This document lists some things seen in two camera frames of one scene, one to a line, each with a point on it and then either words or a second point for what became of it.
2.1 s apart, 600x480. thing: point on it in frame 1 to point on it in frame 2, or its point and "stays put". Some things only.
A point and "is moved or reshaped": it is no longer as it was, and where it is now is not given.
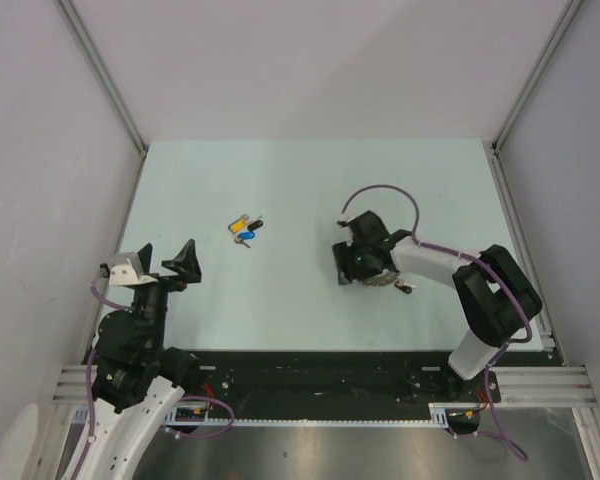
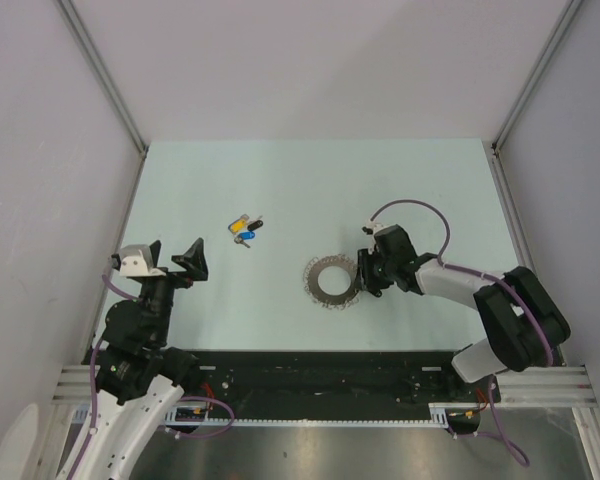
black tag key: x=256 y=224 stays put
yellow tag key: x=239 y=224 stays put
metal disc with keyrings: x=386 y=278 is moved or reshaped
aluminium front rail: x=568 y=385 stays put
